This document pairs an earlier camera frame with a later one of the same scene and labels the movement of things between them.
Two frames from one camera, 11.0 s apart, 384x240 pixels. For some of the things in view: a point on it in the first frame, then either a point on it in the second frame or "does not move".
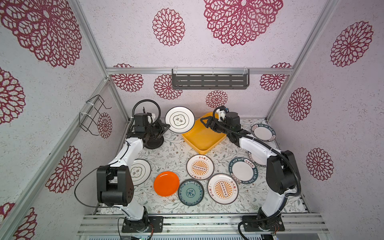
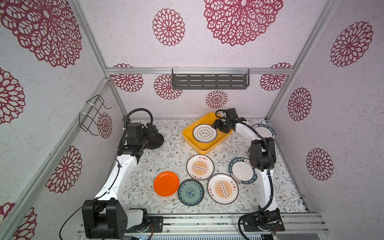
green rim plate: (243, 170) does not move
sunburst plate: (200, 167) does not move
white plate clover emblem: (181, 119) → (204, 133)
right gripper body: (222, 127) does not move
